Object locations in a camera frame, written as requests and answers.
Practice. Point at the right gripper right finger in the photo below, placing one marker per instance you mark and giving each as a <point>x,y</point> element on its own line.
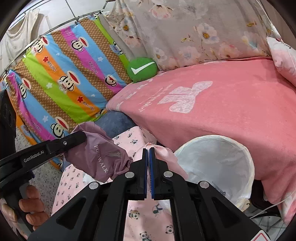
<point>168,185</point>

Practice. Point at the purple plastic bag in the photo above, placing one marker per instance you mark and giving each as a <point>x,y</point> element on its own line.
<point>98,156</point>

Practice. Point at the grey floral bedding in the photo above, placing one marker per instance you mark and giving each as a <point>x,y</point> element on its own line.
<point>183,33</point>

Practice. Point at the pink thin cloth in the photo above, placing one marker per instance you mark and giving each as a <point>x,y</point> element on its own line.
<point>165,154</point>

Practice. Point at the person's left hand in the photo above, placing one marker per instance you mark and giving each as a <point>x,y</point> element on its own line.
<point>32,205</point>

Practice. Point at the pink floral pillow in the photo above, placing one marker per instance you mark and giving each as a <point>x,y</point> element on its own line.
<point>284,59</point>

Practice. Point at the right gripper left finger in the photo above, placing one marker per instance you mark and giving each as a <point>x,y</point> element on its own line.
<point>111,200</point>

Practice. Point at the blue velvet stool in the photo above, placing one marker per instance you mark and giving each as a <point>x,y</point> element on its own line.
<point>115,123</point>

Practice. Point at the pink panda print cloth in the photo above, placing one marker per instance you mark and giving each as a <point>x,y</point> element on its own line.
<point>145,220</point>

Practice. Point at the colourful monkey print quilt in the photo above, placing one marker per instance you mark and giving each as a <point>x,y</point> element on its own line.
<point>66,78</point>

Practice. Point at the white hanging cloth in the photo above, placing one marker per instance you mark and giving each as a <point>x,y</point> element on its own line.
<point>19,36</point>

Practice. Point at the pink blanket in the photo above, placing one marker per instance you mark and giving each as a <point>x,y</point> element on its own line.
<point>246,100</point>

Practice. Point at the metal rack rail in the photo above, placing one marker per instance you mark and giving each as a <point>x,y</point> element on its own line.
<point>73,20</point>

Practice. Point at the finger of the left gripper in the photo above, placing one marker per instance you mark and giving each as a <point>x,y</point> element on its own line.
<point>59,146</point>

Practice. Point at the green checkmark cushion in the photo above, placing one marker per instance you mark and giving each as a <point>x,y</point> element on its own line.
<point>141,69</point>

